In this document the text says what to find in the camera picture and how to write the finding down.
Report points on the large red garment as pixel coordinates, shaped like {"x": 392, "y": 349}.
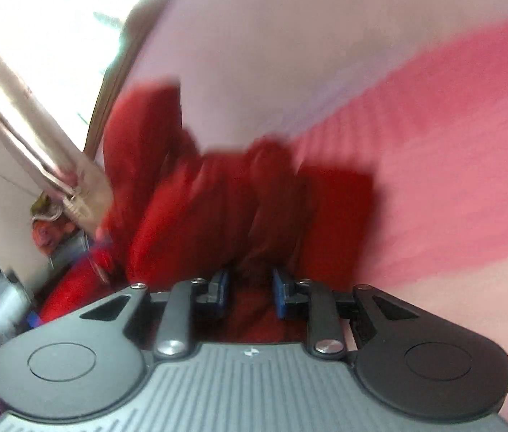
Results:
{"x": 218, "y": 198}

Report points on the pink checked bed sheet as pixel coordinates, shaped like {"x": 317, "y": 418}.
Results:
{"x": 452, "y": 166}

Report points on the window with wooden frame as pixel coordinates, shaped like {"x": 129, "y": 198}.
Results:
{"x": 101, "y": 112}

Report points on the orange red bundle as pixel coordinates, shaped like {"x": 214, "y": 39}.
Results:
{"x": 46, "y": 234}

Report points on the beige brown curtain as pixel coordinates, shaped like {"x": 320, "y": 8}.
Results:
{"x": 24, "y": 121}

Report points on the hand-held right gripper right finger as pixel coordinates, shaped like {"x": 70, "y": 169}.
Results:
{"x": 281, "y": 297}

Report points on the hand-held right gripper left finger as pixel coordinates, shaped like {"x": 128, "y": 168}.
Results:
{"x": 222, "y": 294}

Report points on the small blue object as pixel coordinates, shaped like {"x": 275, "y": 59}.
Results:
{"x": 33, "y": 320}

